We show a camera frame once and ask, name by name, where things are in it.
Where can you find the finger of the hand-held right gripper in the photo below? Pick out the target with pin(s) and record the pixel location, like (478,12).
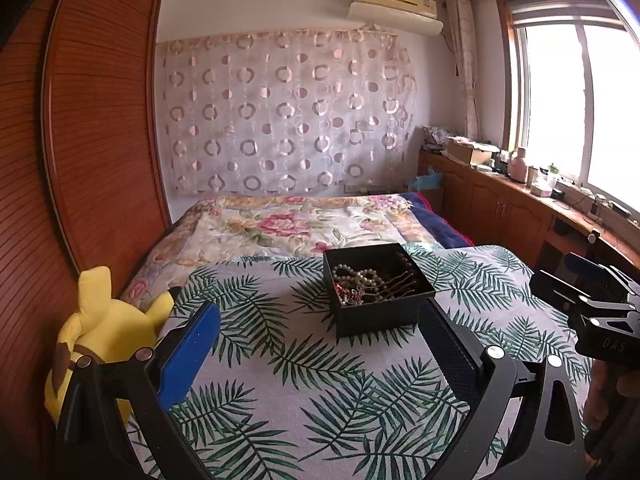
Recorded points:
(582,266)
(555,290)

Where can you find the floral quilt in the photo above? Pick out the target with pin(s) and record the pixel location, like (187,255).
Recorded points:
(280,225)

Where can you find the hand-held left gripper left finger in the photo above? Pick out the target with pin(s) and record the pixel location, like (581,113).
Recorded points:
(190,355)

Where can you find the black cardboard box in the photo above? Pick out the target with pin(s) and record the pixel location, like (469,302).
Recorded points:
(380,317)

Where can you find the light blue tissue bag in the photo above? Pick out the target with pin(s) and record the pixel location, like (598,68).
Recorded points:
(430,180)

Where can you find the patterned cloth bundle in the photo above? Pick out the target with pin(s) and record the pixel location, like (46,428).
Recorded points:
(439,136)

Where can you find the green leaf print blanket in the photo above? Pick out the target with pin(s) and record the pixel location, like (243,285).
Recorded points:
(310,385)

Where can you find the navy blue blanket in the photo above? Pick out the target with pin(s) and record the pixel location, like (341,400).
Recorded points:
(440,220)

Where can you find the silver white tassel jewelry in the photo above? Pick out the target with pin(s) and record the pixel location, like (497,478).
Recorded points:
(361,297)

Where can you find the yellow plush toy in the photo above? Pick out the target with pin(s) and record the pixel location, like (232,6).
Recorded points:
(100,320)

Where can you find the open cardboard box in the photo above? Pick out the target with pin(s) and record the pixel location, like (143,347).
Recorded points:
(472,152)

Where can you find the window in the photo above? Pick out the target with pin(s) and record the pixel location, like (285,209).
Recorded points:
(550,100)

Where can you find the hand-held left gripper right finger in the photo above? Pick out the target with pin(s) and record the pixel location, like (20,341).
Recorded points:
(450,355)

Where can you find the person's right hand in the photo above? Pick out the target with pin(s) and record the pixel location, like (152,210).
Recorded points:
(597,400)

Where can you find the narrow beige window curtain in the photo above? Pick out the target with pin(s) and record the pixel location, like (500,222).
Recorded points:
(467,60)

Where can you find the white power strip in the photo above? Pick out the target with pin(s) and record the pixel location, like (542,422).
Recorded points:
(595,200)

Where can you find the white tissue box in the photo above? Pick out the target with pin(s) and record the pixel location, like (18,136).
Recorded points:
(541,191)

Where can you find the brown wooden cabinet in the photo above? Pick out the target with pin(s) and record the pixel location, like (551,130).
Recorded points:
(495,205)

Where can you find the sheer circle pattern curtain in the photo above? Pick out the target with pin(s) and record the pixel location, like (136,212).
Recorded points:
(280,110)

